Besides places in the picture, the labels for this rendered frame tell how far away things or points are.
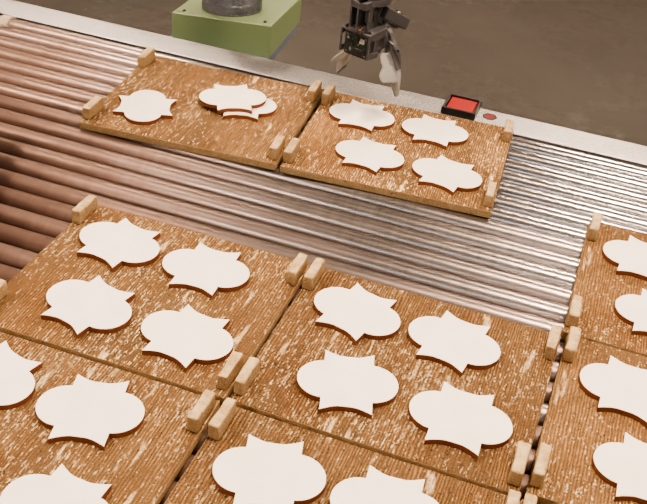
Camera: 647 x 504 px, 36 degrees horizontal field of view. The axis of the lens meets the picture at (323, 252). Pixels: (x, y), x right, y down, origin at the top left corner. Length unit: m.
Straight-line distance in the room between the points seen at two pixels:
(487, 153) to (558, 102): 2.52
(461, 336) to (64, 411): 0.59
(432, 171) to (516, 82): 2.76
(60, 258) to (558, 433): 0.82
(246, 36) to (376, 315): 1.13
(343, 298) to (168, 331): 0.28
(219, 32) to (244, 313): 1.12
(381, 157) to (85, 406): 0.85
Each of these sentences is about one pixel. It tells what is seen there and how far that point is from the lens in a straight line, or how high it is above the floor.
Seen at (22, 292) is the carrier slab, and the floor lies 0.94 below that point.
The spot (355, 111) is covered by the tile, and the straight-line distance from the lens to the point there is 2.11.
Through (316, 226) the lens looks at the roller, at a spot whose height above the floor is 0.92.
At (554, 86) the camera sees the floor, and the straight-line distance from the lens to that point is 4.70.
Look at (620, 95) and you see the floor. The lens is 4.75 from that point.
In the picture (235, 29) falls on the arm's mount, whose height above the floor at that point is 0.93.
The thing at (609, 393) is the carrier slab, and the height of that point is 0.95.
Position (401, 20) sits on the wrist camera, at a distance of 2.07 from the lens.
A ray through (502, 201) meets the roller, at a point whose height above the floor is 0.92.
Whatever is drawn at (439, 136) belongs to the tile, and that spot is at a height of 0.95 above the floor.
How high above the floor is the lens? 1.90
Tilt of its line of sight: 35 degrees down
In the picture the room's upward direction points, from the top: 6 degrees clockwise
